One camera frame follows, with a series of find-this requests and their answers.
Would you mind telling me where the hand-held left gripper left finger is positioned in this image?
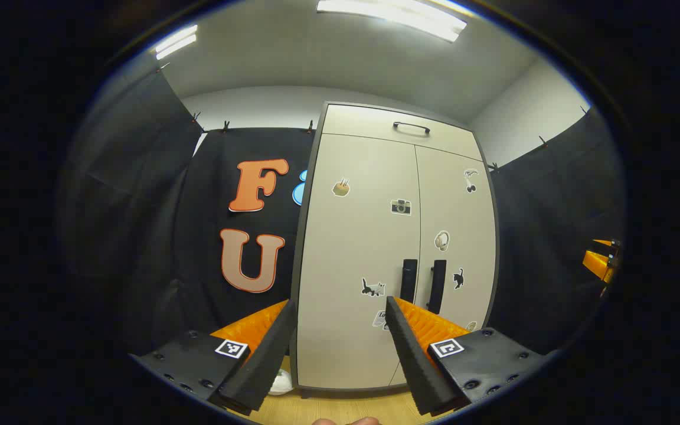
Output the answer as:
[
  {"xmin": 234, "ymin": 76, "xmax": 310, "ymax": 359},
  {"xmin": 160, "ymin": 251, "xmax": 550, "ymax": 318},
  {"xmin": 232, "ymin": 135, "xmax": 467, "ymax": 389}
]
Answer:
[{"xmin": 129, "ymin": 299, "xmax": 298, "ymax": 417}]

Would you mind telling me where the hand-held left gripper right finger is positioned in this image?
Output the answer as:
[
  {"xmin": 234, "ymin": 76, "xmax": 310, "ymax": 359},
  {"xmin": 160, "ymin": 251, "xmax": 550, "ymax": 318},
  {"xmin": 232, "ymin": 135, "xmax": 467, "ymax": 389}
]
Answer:
[{"xmin": 385, "ymin": 295, "xmax": 559, "ymax": 417}]

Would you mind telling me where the black door handle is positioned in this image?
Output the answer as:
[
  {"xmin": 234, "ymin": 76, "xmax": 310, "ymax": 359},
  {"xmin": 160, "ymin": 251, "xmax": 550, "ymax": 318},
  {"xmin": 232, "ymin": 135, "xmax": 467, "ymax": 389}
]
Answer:
[
  {"xmin": 427, "ymin": 259, "xmax": 447, "ymax": 315},
  {"xmin": 400, "ymin": 259, "xmax": 419, "ymax": 303}
]

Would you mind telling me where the shoe cabinet door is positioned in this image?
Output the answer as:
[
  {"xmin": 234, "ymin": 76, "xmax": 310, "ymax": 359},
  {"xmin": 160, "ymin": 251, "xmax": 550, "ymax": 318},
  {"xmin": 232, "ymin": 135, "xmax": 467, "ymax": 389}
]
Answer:
[
  {"xmin": 390, "ymin": 145, "xmax": 497, "ymax": 387},
  {"xmin": 297, "ymin": 133, "xmax": 422, "ymax": 390}
]

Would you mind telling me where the grey double-door shoe cabinet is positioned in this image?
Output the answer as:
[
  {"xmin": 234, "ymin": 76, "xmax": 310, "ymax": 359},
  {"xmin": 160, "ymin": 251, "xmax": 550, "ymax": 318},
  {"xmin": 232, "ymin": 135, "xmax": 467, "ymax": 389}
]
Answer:
[{"xmin": 290, "ymin": 102, "xmax": 500, "ymax": 393}]

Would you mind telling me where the white cloth lump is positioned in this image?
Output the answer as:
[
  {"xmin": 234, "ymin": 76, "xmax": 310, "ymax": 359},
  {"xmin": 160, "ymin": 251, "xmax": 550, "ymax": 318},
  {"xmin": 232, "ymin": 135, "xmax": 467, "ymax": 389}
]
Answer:
[{"xmin": 268, "ymin": 369, "xmax": 295, "ymax": 395}]

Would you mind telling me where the black backdrop cloth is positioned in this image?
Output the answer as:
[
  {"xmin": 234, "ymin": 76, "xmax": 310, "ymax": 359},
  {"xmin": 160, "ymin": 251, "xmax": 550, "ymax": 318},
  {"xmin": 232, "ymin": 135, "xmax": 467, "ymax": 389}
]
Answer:
[
  {"xmin": 60, "ymin": 65, "xmax": 205, "ymax": 355},
  {"xmin": 488, "ymin": 109, "xmax": 627, "ymax": 355},
  {"xmin": 157, "ymin": 126, "xmax": 317, "ymax": 349}
]

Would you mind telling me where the long ceiling light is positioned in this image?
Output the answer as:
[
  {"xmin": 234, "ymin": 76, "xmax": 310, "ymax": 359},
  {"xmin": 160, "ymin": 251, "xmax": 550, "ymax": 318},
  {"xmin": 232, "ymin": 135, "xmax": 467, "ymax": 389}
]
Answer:
[{"xmin": 316, "ymin": 0, "xmax": 468, "ymax": 43}]

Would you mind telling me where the small ceiling light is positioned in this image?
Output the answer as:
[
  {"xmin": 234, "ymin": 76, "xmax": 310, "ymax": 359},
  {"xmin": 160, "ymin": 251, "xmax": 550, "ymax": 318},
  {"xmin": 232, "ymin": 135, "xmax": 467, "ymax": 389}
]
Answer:
[{"xmin": 155, "ymin": 24, "xmax": 198, "ymax": 60}]

